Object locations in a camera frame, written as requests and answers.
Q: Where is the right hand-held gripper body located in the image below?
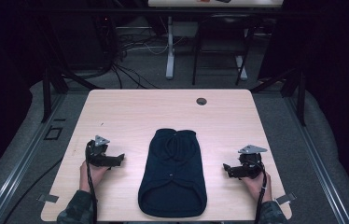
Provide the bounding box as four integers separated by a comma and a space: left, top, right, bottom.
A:
237, 144, 269, 180

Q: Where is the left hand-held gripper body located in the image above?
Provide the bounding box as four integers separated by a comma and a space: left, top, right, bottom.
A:
85, 134, 117, 168

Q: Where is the person's left hand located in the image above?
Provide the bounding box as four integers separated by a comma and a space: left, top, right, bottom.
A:
78, 161, 112, 194

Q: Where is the person's right hand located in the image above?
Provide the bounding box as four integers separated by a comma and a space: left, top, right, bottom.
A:
240, 171, 273, 203

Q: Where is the dark blue garment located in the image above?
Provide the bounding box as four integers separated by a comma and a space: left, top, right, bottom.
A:
137, 127, 208, 218

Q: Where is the black chair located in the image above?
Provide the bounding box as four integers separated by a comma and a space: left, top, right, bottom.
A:
191, 12, 259, 87

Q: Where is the white desk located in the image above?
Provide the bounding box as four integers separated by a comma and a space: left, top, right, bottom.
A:
147, 0, 285, 81

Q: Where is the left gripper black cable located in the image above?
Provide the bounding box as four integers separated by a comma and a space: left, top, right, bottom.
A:
84, 146, 99, 224

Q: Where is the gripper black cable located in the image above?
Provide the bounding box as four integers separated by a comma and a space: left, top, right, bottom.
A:
250, 159, 269, 224
84, 146, 99, 224

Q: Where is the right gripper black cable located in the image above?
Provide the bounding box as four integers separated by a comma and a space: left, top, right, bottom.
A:
250, 159, 269, 224

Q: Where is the grey table edge bracket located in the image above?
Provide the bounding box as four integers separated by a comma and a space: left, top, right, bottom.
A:
36, 193, 60, 203
274, 191, 297, 206

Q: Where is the metal floor rail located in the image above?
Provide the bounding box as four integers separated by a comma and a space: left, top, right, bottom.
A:
283, 92, 349, 224
0, 92, 68, 224

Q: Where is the black floor cable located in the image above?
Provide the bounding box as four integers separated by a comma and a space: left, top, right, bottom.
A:
2, 158, 64, 224

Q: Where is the black metal frame post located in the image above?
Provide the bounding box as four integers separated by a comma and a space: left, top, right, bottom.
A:
40, 65, 53, 124

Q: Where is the tangle of floor cables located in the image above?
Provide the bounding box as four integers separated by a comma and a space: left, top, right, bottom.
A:
99, 15, 171, 91

